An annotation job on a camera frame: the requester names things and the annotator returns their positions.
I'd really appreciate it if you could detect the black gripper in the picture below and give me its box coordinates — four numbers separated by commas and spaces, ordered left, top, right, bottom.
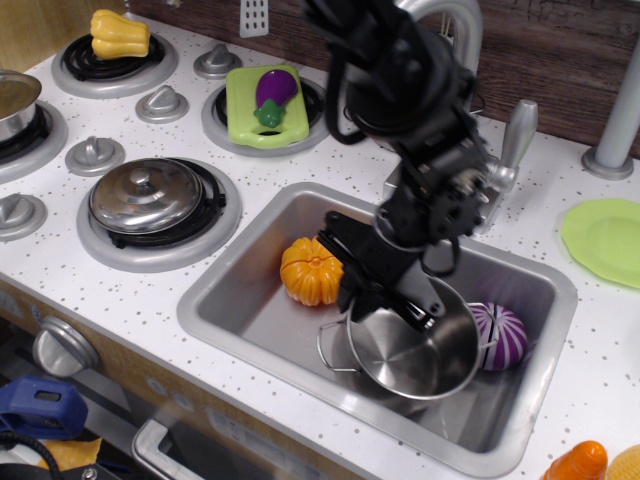
318, 210, 446, 331

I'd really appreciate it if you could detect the stainless steel pot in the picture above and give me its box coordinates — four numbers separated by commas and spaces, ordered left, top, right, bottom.
316, 280, 482, 402

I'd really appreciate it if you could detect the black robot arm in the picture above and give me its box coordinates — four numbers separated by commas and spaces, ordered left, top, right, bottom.
302, 1, 490, 331

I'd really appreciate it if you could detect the silver toy sink basin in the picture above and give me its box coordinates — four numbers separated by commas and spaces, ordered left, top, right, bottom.
177, 183, 578, 478

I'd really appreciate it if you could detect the steel pot lid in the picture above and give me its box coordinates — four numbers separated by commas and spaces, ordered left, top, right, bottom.
89, 158, 204, 234

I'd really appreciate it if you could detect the steel pot on left burner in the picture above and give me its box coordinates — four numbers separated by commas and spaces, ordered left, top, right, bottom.
1, 69, 42, 142

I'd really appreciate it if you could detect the orange toy pumpkin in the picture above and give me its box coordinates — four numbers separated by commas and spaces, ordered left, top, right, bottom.
280, 237, 344, 307

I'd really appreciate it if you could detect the purple striped toy onion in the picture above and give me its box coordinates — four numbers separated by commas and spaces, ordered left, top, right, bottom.
470, 302, 528, 372

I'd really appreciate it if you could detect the front right stove burner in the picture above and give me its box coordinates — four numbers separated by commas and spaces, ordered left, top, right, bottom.
76, 158, 241, 273

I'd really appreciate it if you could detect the stove burner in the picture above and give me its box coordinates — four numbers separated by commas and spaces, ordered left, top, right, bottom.
51, 34, 178, 99
76, 158, 241, 273
201, 77, 329, 158
1, 100, 68, 184

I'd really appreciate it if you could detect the green toy cutting board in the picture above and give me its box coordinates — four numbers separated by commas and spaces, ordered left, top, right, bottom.
226, 65, 310, 149

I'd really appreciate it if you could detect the silver toy faucet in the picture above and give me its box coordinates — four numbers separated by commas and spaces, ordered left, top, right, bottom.
396, 0, 538, 234

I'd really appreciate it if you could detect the green toy plate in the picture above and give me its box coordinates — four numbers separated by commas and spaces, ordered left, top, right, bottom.
561, 198, 639, 289

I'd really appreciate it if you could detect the purple toy eggplant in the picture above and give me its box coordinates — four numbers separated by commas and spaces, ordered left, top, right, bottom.
254, 69, 299, 128

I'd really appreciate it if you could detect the back right stove burner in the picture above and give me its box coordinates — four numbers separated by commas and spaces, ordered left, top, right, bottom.
201, 77, 329, 158

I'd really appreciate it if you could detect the orange toy bottle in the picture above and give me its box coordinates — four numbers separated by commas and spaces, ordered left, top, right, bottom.
541, 440, 609, 480

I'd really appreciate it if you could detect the silver stove knob top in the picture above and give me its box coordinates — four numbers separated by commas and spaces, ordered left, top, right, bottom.
193, 44, 243, 80

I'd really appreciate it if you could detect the silver stove knob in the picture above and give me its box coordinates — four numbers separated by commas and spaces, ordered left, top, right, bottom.
65, 136, 126, 177
135, 85, 189, 124
193, 44, 243, 80

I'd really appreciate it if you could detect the silver stove knob middle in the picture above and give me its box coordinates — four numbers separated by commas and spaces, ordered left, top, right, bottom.
135, 85, 189, 124

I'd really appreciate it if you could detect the yellow mesh toy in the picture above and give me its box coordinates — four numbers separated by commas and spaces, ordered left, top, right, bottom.
606, 445, 640, 480

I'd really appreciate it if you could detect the silver stove knob lower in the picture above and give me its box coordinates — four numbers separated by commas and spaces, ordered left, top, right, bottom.
65, 136, 126, 177

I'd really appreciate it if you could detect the silver oven knob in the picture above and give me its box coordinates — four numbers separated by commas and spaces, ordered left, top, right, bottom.
32, 316, 100, 378

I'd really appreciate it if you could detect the yellow cloth lower left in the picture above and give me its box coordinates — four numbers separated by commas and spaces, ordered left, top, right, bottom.
44, 437, 103, 472

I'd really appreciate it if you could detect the silver stove knob left edge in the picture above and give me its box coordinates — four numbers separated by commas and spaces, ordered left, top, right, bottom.
1, 193, 47, 242

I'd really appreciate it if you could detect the yellow toy bell pepper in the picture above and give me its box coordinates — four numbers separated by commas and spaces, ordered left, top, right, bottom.
90, 9, 151, 60

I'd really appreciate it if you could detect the back left stove burner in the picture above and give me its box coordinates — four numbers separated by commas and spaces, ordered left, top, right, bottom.
51, 34, 178, 99

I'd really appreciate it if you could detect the grey post with base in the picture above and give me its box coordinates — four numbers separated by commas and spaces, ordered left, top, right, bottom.
581, 41, 639, 181

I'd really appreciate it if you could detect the silver oven door handle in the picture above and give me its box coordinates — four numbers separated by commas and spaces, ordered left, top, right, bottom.
131, 419, 201, 480

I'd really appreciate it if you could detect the black cable lower left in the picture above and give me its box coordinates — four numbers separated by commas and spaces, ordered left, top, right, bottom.
0, 429, 71, 480

